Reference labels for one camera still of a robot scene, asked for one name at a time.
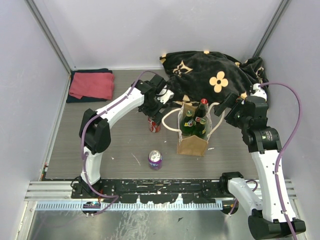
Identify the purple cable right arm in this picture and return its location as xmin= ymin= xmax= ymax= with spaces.
xmin=258 ymin=82 xmax=303 ymax=240

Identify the red cola can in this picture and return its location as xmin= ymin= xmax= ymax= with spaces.
xmin=148 ymin=117 xmax=161 ymax=133

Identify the black mounting base rail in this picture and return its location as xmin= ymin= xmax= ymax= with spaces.
xmin=70 ymin=177 xmax=234 ymax=204

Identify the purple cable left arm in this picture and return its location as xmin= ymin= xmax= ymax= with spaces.
xmin=80 ymin=71 xmax=161 ymax=216

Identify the black floral fleece blanket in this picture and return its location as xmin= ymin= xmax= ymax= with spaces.
xmin=159 ymin=51 xmax=268 ymax=108

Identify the pink folded cloth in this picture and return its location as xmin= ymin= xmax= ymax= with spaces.
xmin=69 ymin=72 xmax=115 ymax=100

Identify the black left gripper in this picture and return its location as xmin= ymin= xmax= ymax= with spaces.
xmin=139 ymin=96 xmax=172 ymax=126

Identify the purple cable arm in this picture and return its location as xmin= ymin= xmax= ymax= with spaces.
xmin=258 ymin=82 xmax=303 ymax=240
xmin=80 ymin=71 xmax=161 ymax=216

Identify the purple soda can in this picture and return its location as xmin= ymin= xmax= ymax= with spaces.
xmin=148 ymin=150 xmax=163 ymax=170

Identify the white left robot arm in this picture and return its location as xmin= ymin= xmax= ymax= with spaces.
xmin=79 ymin=74 xmax=174 ymax=198

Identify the green bottle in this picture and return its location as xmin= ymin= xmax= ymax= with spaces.
xmin=192 ymin=118 xmax=207 ymax=139
xmin=179 ymin=110 xmax=194 ymax=137

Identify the white slotted cable duct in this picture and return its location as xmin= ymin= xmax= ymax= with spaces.
xmin=35 ymin=200 xmax=223 ymax=211

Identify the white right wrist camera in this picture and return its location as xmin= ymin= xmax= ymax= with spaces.
xmin=250 ymin=83 xmax=268 ymax=102

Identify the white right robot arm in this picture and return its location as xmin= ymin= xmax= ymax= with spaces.
xmin=214 ymin=93 xmax=306 ymax=240

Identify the aluminium frame rail front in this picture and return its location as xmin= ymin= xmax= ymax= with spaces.
xmin=24 ymin=180 xmax=298 ymax=201

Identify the burlap canvas cat-print bag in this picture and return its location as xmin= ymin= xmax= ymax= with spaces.
xmin=161 ymin=102 xmax=226 ymax=157

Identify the dark teal folded cloth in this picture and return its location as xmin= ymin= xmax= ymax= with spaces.
xmin=66 ymin=68 xmax=113 ymax=103

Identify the glass cola bottle red cap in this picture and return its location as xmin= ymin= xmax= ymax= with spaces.
xmin=193 ymin=98 xmax=208 ymax=123

